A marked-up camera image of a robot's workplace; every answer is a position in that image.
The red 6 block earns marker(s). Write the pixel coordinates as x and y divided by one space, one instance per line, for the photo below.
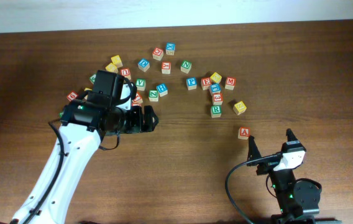
71 96

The green R block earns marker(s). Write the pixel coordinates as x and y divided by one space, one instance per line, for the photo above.
216 111

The green Z block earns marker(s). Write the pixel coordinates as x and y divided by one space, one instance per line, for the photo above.
153 95

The blue X block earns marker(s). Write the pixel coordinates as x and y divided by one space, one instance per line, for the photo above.
170 48

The green V block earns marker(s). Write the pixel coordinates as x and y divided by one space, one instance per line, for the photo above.
140 84

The red U block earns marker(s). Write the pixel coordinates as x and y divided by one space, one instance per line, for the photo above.
125 72

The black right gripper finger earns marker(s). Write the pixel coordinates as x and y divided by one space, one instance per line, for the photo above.
253 152
291 138

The green N block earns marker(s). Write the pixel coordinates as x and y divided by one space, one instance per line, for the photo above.
186 66

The red 3 block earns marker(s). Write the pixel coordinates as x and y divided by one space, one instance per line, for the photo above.
217 99

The blue block near E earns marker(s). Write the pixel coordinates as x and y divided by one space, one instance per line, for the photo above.
214 88

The yellow block near E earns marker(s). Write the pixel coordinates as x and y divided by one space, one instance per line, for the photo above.
216 78

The red Y block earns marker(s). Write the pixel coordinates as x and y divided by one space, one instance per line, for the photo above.
137 100

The blue H block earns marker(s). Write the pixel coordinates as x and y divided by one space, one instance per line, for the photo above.
162 89

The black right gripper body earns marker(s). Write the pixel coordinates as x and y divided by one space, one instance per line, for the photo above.
270 166

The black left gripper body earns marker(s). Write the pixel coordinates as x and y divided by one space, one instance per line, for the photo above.
140 119

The yellow block upper left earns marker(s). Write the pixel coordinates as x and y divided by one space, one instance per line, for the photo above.
116 60

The red K block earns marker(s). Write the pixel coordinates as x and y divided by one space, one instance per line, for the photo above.
166 67

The red M block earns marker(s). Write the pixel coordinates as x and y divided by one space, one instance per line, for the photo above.
230 83

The red G block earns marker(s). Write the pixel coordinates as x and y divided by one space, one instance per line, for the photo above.
157 54

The red A block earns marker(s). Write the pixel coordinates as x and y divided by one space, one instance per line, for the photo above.
244 133

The blue P block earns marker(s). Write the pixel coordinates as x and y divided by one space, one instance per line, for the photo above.
191 83

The yellow S block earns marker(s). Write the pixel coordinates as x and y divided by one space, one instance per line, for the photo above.
239 108

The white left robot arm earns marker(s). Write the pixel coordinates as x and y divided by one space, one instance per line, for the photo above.
78 138

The red E block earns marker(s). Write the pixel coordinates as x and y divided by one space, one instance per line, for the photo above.
205 83

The blue D block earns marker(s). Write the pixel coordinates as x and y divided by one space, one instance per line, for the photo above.
143 64

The green J block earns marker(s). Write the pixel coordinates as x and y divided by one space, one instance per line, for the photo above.
92 78

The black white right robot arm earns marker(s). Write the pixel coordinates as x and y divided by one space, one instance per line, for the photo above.
298 199

